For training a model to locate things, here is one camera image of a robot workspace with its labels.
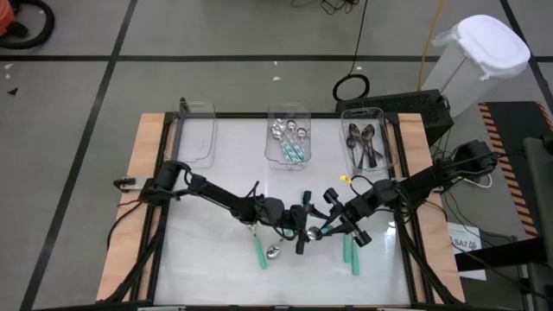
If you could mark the white lidded trash bin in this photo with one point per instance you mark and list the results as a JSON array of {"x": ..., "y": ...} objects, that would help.
[{"x": 488, "y": 43}]

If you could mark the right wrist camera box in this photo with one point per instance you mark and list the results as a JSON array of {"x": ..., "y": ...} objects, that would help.
[{"x": 331, "y": 196}]

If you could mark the black perforated computer case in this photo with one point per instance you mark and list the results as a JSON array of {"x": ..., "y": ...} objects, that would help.
[{"x": 410, "y": 105}]

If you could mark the black hazard striped platform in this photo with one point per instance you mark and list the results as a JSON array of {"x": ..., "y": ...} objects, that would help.
[{"x": 518, "y": 121}]

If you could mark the clear plastic bin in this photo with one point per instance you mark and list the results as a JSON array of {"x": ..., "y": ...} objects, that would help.
[
  {"x": 270, "y": 155},
  {"x": 386, "y": 142},
  {"x": 194, "y": 138}
]

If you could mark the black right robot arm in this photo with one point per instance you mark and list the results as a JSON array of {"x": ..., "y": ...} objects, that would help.
[{"x": 423, "y": 181}]

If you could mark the black floor beam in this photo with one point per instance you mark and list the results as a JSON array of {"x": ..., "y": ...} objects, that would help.
[{"x": 501, "y": 259}]

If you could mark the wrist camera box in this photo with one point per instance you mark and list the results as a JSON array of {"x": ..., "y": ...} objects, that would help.
[
  {"x": 331, "y": 196},
  {"x": 306, "y": 197}
]

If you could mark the white paper label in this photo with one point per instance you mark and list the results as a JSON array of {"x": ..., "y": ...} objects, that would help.
[{"x": 464, "y": 235}]

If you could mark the black floor scrap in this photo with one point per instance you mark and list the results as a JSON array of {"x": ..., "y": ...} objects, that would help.
[{"x": 13, "y": 91}]

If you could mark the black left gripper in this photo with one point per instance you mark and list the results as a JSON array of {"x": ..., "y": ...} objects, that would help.
[{"x": 287, "y": 216}]

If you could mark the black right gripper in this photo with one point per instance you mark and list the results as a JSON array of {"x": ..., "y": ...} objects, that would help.
[{"x": 352, "y": 216}]

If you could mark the orange vacuum cleaner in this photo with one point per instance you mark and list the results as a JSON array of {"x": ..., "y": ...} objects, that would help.
[{"x": 5, "y": 19}]

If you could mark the black aluminium table frame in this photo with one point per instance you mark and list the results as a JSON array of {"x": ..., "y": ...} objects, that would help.
[{"x": 281, "y": 115}]

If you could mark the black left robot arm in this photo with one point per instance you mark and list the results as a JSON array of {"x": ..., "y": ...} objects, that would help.
[{"x": 216, "y": 196}]

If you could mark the black metal spoon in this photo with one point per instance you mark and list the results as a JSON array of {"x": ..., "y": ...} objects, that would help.
[
  {"x": 376, "y": 150},
  {"x": 366, "y": 136},
  {"x": 351, "y": 142},
  {"x": 354, "y": 128},
  {"x": 371, "y": 128}
]

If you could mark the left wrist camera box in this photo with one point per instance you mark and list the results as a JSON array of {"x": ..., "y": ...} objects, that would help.
[{"x": 306, "y": 197}]

